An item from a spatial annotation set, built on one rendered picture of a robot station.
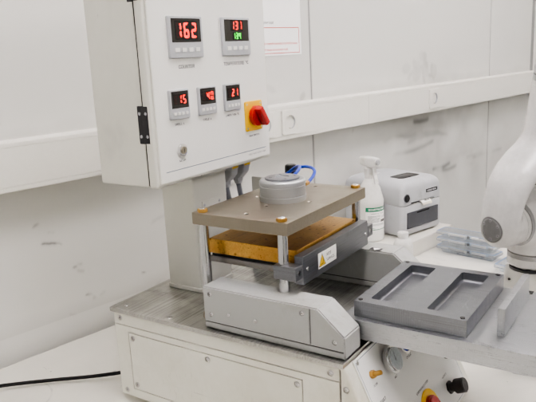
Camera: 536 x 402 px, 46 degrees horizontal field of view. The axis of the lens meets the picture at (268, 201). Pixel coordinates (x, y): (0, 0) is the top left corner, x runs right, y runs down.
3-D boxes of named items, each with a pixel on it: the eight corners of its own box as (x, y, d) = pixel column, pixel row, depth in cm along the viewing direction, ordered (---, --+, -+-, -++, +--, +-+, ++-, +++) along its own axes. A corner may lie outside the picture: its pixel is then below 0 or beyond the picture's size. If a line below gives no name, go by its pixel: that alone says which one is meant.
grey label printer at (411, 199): (343, 226, 207) (342, 174, 203) (383, 214, 219) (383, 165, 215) (404, 240, 188) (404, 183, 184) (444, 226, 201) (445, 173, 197)
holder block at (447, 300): (353, 316, 94) (353, 299, 93) (404, 273, 110) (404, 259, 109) (467, 338, 85) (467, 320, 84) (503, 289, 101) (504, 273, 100)
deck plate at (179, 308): (109, 310, 113) (108, 305, 112) (226, 254, 141) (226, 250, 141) (343, 370, 88) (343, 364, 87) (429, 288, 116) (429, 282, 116)
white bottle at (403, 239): (416, 285, 164) (416, 231, 161) (406, 290, 161) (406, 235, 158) (400, 281, 168) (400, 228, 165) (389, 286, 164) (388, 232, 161)
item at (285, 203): (167, 261, 108) (159, 185, 105) (267, 217, 133) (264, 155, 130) (289, 282, 94) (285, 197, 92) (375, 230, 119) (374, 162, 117)
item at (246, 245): (210, 261, 107) (206, 205, 104) (280, 227, 124) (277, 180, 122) (298, 276, 97) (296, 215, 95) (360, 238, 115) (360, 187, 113)
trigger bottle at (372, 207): (351, 238, 193) (349, 156, 188) (373, 233, 197) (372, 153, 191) (368, 244, 186) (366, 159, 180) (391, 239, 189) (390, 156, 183)
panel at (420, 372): (404, 485, 89) (351, 361, 90) (467, 388, 113) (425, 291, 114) (417, 483, 88) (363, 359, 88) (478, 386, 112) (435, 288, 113)
